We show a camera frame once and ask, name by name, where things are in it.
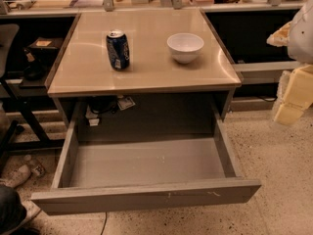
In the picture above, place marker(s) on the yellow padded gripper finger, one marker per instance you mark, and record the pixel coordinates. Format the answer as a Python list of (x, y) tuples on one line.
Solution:
[(280, 37), (294, 95)]

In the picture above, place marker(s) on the blue pepsi can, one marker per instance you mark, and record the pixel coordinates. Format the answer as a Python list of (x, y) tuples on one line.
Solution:
[(118, 49)]

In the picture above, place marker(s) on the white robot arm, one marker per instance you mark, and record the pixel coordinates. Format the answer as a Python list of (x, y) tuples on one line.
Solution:
[(300, 46)]

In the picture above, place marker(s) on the grey cabinet with beige top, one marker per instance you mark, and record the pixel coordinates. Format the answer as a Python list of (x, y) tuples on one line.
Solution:
[(85, 70)]

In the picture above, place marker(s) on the open grey top drawer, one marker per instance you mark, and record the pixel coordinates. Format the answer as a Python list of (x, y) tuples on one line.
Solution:
[(143, 159)]

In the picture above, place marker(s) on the white ceramic bowl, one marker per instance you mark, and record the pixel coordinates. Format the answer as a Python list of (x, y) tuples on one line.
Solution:
[(184, 47)]

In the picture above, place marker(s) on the white paper tag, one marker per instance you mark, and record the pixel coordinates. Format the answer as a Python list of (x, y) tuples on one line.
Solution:
[(125, 103)]

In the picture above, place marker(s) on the black box with label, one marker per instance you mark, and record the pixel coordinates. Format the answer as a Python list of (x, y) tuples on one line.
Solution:
[(46, 45)]

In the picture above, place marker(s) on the clear plastic bottle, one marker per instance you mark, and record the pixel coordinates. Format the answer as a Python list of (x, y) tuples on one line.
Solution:
[(35, 165)]

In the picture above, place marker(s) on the white sneaker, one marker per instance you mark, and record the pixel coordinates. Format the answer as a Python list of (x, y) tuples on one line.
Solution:
[(17, 177)]

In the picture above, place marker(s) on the dark trouser leg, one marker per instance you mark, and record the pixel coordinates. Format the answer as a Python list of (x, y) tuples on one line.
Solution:
[(12, 212)]

